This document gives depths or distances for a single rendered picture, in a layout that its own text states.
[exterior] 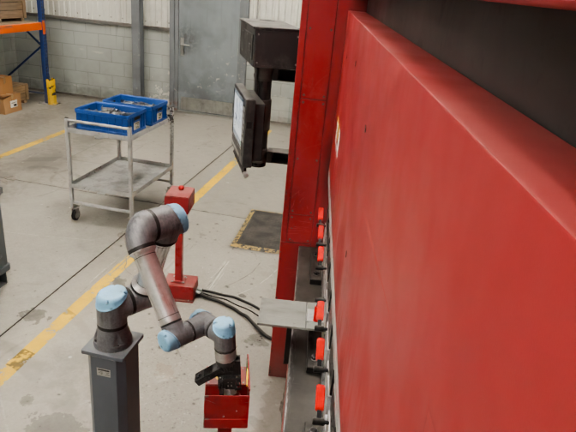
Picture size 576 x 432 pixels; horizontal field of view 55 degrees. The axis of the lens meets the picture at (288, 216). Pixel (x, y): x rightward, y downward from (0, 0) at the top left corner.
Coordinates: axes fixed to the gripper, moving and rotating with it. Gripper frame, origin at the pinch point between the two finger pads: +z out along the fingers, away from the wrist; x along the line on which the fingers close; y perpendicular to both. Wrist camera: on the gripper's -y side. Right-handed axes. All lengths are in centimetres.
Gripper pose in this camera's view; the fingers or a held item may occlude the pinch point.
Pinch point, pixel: (222, 403)
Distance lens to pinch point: 214.5
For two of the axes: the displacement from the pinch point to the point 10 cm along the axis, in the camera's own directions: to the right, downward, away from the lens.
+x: -0.9, -3.9, 9.2
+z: 0.0, 9.2, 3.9
